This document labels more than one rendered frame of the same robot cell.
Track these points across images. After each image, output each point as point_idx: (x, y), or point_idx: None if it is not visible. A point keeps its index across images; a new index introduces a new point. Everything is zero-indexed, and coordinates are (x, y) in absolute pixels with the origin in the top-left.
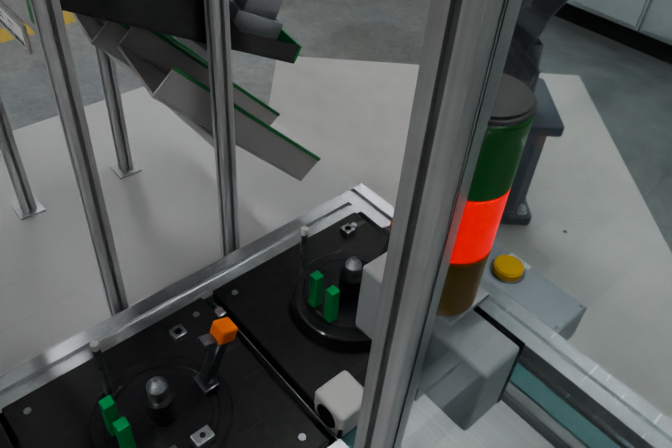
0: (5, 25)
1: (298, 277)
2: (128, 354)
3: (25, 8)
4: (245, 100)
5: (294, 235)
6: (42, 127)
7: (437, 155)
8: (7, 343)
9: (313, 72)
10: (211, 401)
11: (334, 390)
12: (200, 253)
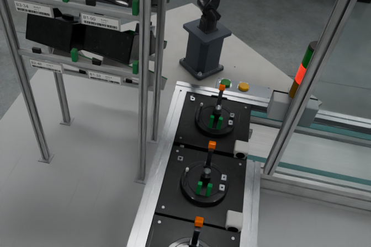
0: (100, 79)
1: (197, 122)
2: (171, 173)
3: (122, 69)
4: (127, 68)
5: (174, 110)
6: (5, 122)
7: (322, 65)
8: (101, 205)
9: None
10: (213, 169)
11: (239, 146)
12: (133, 136)
